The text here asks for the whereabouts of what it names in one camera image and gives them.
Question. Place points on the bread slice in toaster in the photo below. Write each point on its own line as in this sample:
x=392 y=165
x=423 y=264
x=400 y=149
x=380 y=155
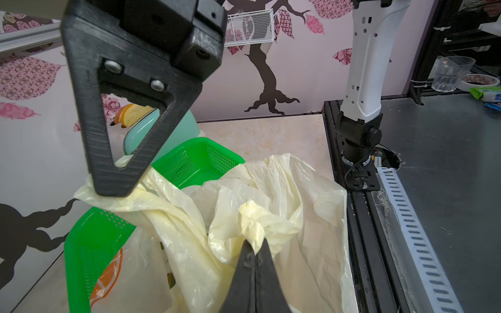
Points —
x=130 y=114

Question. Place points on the white wire shelf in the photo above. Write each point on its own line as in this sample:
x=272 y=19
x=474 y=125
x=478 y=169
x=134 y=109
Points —
x=256 y=27

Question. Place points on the white tape roll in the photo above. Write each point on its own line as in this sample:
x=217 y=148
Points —
x=478 y=81

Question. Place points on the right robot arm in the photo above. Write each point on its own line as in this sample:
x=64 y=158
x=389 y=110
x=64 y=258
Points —
x=359 y=117

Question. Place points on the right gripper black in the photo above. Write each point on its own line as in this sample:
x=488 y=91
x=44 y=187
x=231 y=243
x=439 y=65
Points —
x=137 y=56

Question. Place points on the clear drinking glass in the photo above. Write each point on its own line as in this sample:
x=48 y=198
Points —
x=450 y=71

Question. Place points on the white slotted cable duct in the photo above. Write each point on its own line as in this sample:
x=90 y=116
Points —
x=422 y=277

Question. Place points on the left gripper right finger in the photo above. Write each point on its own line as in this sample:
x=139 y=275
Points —
x=269 y=296

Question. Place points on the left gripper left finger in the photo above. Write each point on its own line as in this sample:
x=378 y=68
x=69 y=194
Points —
x=241 y=296

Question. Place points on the yellow translucent plastic bag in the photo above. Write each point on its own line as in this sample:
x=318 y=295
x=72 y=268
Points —
x=280 y=204

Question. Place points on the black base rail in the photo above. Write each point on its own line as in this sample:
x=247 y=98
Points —
x=376 y=281

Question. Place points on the green plastic basket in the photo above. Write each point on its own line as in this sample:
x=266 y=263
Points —
x=98 y=236

